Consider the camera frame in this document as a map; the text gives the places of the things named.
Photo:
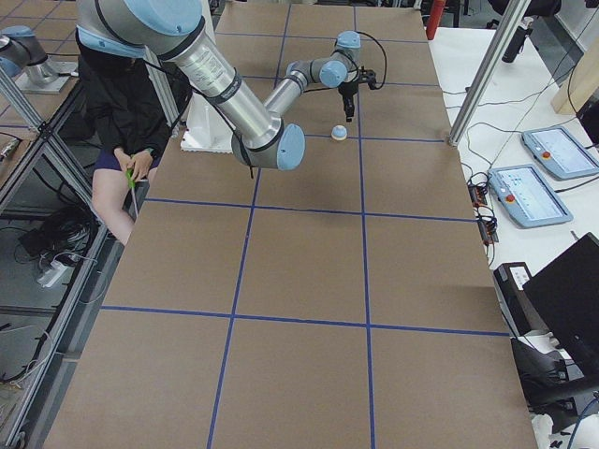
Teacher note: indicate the aluminium frame post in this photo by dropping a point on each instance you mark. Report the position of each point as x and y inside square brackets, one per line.
[513, 13]

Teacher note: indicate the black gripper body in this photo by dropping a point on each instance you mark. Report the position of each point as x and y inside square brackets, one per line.
[346, 92]

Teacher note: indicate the black bottle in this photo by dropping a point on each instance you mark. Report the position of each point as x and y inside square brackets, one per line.
[517, 41]

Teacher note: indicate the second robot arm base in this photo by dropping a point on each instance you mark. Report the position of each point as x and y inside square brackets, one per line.
[24, 59]

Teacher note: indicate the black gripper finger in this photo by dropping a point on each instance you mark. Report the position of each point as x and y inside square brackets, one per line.
[348, 107]

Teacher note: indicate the black box with label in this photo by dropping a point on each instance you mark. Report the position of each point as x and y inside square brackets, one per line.
[510, 279]

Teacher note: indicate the blue white call bell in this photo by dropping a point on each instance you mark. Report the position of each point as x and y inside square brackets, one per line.
[339, 132]

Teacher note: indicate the near blue teach pendant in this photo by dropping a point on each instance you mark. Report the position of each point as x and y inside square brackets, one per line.
[527, 197]

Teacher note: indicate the seated person in black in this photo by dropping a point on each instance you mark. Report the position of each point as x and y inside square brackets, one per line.
[123, 107]

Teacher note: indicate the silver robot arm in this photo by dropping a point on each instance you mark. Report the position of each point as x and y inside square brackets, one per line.
[175, 31]

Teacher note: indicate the black laptop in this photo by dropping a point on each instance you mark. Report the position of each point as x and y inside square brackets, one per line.
[565, 295]

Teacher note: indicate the orange circuit board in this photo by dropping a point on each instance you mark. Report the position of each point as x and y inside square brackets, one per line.
[478, 194]

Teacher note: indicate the far blue teach pendant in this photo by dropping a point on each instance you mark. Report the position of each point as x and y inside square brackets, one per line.
[560, 153]

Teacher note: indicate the blue teach pendant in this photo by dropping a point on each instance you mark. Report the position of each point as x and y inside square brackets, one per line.
[527, 197]
[560, 153]

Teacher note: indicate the red cylinder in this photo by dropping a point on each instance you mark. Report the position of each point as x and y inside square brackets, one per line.
[436, 13]

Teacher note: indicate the white camera pillar with base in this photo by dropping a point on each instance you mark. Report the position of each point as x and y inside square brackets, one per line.
[206, 126]

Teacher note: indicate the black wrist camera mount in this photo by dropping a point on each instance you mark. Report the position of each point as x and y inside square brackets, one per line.
[368, 76]

